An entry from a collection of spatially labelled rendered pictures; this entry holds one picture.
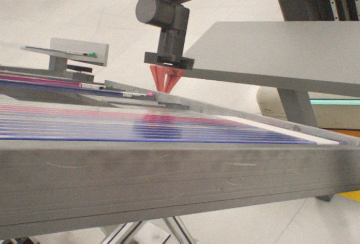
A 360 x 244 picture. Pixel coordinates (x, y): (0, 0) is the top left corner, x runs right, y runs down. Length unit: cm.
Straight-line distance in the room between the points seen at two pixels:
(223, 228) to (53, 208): 132
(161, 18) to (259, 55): 37
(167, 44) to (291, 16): 90
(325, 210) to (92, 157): 128
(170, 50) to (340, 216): 84
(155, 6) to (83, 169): 62
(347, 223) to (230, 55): 64
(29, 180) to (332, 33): 99
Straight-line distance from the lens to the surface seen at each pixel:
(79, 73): 110
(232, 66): 120
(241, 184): 45
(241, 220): 161
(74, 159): 32
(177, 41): 97
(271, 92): 162
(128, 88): 105
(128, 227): 134
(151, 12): 91
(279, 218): 158
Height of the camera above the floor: 121
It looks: 33 degrees down
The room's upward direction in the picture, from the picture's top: 27 degrees counter-clockwise
